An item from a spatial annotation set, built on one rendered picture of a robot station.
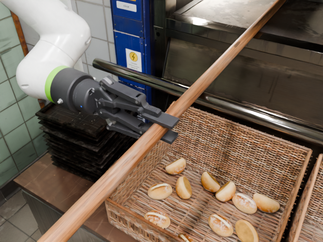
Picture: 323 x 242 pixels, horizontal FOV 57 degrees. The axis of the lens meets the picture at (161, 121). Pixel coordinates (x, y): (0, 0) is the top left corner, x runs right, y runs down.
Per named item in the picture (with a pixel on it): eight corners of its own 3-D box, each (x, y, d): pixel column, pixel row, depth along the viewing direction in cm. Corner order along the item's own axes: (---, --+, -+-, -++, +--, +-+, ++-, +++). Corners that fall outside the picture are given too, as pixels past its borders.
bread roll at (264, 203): (282, 203, 109) (276, 217, 108) (279, 204, 115) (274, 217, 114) (255, 190, 113) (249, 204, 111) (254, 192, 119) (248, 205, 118)
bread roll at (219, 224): (236, 230, 108) (239, 222, 104) (225, 243, 104) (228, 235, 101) (214, 213, 113) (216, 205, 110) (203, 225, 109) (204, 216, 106)
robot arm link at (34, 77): (27, 98, 79) (-4, 76, 70) (54, 60, 82) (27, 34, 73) (65, 116, 74) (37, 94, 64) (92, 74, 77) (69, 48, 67)
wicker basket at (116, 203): (171, 145, 143) (173, 98, 126) (293, 197, 120) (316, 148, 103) (105, 223, 111) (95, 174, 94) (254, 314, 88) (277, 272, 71)
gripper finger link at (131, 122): (98, 108, 64) (98, 113, 65) (141, 133, 61) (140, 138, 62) (110, 99, 67) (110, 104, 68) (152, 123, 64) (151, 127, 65)
